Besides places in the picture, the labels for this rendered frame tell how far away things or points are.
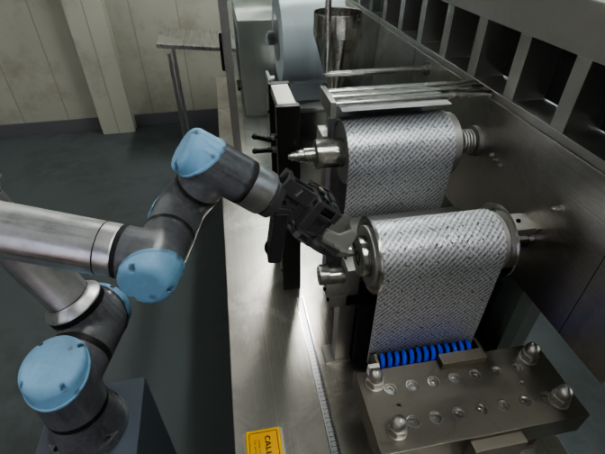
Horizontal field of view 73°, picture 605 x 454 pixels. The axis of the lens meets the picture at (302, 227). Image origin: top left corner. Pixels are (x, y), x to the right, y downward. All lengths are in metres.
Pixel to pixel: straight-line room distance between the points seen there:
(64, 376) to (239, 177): 0.47
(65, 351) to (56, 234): 0.33
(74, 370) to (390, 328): 0.58
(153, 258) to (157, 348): 1.76
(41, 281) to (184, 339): 1.47
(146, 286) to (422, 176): 0.62
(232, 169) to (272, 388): 0.56
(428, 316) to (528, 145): 0.38
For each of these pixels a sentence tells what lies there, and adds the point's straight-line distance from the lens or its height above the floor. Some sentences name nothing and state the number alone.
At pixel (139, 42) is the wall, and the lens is 4.38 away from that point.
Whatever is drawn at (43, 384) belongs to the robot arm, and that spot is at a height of 1.12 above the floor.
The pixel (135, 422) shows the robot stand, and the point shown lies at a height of 0.90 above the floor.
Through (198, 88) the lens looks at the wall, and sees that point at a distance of 4.46.
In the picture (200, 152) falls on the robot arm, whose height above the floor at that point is 1.49.
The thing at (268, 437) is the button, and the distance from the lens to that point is 0.93.
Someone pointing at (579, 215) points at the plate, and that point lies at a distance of 0.83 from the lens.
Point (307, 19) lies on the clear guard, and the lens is 1.57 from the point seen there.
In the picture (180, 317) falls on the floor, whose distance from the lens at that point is 2.39.
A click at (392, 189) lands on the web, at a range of 0.93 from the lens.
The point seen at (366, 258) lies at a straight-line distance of 0.74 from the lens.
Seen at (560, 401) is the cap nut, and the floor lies 1.05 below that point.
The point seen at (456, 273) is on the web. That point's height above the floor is 1.24.
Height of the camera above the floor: 1.76
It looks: 38 degrees down
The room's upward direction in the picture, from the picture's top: straight up
